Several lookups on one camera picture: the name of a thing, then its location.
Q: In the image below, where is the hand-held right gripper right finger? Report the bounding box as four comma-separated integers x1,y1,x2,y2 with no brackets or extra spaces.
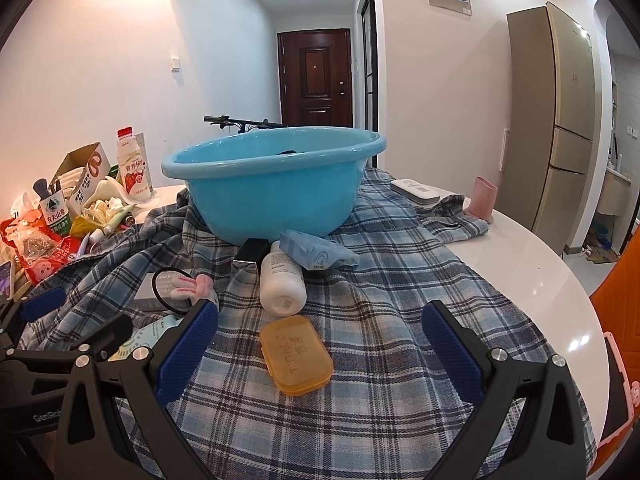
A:
421,300,588,480

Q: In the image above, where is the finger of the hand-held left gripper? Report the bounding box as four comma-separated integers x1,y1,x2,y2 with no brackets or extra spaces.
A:
10,314,134,367
0,287,67,357

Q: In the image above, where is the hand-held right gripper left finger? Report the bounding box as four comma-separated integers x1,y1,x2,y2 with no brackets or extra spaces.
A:
54,299,221,480

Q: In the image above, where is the light green printed packet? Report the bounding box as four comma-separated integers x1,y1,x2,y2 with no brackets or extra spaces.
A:
107,314,183,363

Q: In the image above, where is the small white grey box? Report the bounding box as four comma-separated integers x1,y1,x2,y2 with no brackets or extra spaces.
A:
134,271,193,312

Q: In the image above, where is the small pink white plush toy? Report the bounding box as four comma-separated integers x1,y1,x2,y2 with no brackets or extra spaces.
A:
151,267,218,315

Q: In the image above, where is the amber translucent soap box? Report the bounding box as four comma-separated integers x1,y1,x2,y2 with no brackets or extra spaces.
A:
259,315,334,397

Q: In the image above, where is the white lotion bottle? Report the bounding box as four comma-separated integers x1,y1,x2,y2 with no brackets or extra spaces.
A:
259,240,307,317

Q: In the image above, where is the small black box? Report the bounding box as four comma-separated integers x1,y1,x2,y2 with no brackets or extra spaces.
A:
232,237,271,266

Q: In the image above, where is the light blue packet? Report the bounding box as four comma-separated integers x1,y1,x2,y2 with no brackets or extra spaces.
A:
279,229,361,272

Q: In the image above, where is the blue plastic basin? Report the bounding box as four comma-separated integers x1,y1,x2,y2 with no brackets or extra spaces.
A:
161,126,388,245

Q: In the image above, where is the red cartoon snack packet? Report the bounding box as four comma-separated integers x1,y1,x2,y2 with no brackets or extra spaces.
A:
22,237,83,283

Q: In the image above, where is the clear packet of brown snacks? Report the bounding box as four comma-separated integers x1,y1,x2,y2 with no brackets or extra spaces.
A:
10,227,63,262

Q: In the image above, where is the green label water bottle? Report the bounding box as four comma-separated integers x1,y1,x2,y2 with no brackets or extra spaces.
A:
39,190,73,238

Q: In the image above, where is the blue plaid cloth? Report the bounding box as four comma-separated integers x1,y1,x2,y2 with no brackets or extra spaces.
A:
10,165,598,480

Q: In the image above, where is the crumpled white tissue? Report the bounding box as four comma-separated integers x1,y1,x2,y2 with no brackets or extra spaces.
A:
82,197,126,229

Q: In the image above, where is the white green tube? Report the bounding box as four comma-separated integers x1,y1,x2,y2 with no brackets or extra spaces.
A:
101,210,137,234

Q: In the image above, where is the cream paper bag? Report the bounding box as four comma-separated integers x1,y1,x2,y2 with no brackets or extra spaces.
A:
96,176,137,207

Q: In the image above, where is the open cardboard snack box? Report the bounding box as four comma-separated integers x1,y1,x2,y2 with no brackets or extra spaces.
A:
50,141,113,218

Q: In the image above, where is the pink cup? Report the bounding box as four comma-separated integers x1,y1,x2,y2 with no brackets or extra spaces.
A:
467,176,499,224

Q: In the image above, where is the red cap milk drink bottle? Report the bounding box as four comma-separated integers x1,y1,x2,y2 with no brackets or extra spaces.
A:
116,127,154,202

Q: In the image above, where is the white flat case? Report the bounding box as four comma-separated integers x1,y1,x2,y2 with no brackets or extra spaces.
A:
390,178,451,206

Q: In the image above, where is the brown floor mat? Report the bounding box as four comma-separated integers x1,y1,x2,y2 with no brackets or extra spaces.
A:
582,247,619,264

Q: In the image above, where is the bathroom vanity cabinet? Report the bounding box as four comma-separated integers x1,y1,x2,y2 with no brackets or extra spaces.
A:
600,167,631,217

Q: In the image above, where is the black electric bicycle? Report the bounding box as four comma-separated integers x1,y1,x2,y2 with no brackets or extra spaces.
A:
203,115,288,134

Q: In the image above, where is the beige refrigerator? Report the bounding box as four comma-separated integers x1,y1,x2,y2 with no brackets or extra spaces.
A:
506,1,613,258

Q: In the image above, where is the brown entrance door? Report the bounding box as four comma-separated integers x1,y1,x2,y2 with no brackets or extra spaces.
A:
277,29,353,129

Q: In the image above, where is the black frame glass door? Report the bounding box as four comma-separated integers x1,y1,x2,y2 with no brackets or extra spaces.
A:
359,0,379,133

